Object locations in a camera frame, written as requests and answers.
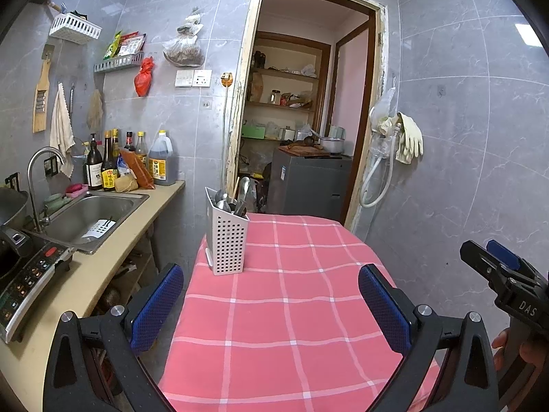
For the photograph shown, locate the white perforated utensil holder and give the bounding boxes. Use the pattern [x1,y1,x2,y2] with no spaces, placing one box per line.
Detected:
[205,187,249,275]

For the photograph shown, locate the steel kitchen sink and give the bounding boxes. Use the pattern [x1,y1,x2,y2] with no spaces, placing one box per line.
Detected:
[29,191,149,255]

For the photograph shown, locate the person right hand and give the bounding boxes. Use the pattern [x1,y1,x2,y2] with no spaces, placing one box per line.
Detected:
[490,327,549,379]

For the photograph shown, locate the induction cooker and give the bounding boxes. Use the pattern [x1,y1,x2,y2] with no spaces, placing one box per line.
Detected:
[1,232,75,344]

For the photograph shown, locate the pink checked tablecloth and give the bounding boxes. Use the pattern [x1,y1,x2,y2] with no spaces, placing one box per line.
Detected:
[159,214,401,411]

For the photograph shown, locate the chrome faucet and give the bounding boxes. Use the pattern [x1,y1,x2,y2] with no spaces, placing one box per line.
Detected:
[26,146,66,232]

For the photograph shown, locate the yellow label sauce bottle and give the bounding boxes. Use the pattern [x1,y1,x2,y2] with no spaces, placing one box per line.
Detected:
[101,131,117,192]

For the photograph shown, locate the dark sauce bottle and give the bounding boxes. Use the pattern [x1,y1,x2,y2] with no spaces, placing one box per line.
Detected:
[85,133,102,190]

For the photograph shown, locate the grey cabinet appliance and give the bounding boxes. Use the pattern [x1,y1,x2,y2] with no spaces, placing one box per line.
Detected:
[266,150,352,220]

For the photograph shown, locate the large soy sauce jug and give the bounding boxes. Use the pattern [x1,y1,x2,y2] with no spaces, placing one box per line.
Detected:
[148,130,178,186]

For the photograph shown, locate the cream rubber gloves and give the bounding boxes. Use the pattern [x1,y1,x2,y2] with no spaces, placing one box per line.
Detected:
[378,112,423,165]

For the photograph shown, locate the metal pot on cabinet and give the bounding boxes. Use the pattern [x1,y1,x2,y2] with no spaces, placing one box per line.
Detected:
[319,137,345,155]

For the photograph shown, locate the hanging beige towel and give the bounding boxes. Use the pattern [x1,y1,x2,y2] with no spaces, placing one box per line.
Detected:
[49,83,75,179]

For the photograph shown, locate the green box on shelf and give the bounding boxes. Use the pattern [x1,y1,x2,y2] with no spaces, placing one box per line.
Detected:
[241,125,265,139]

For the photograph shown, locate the wooden grater board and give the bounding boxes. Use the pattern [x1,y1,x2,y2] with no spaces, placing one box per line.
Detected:
[32,54,52,134]

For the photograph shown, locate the red plastic bag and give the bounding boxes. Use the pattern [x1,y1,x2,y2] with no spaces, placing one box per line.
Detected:
[134,57,154,97]

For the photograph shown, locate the hanging bag of dried goods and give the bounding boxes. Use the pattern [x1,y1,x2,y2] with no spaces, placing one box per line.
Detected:
[163,7,205,68]

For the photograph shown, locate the white hose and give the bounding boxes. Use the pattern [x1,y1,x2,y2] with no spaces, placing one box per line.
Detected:
[359,127,398,209]

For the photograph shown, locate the white wall switch plate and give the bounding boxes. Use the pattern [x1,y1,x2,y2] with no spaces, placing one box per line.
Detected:
[174,69,212,88]

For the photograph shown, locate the grey wall spice shelf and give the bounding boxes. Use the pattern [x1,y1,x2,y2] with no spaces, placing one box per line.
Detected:
[93,51,144,73]

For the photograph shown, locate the white wall basket shelf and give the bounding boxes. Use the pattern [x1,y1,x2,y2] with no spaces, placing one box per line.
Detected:
[48,13,102,45]

